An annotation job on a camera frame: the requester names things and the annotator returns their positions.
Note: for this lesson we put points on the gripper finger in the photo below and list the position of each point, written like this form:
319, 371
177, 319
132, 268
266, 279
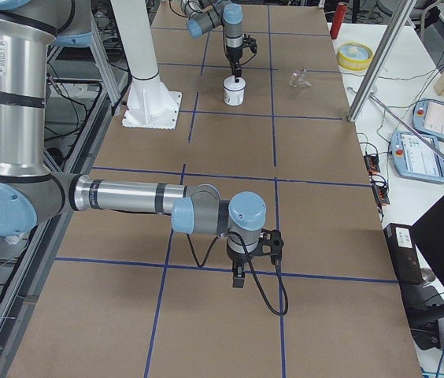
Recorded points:
237, 73

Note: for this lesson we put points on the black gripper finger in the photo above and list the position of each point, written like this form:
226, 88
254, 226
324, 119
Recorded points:
238, 278

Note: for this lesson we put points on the clear glass funnel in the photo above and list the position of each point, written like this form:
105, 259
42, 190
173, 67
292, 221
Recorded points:
299, 78

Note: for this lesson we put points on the white enamel mug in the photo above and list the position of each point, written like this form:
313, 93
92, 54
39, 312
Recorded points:
234, 98

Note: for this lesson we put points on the yellow tape roll with dish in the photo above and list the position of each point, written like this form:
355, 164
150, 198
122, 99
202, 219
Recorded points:
354, 56

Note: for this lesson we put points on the red cylinder tube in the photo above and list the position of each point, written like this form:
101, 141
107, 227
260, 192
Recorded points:
338, 18

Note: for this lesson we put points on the orange black connector block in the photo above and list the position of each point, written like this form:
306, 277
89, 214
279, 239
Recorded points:
372, 163

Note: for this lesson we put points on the black desktop box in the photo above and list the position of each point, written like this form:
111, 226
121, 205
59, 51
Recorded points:
403, 254

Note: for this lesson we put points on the near teach pendant tablet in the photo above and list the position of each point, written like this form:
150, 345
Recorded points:
414, 160

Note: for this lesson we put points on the teach pendant tablet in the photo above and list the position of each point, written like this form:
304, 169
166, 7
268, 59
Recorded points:
414, 160
428, 117

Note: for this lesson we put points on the far teach pendant tablet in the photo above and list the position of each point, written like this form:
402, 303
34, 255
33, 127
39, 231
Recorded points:
428, 117

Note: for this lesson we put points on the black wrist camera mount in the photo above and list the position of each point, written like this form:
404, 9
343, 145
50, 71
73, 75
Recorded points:
270, 244

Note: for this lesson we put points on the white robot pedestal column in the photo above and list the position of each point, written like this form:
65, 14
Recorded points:
150, 104

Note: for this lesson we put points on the aluminium frame post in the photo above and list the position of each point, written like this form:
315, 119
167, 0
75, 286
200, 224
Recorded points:
397, 21

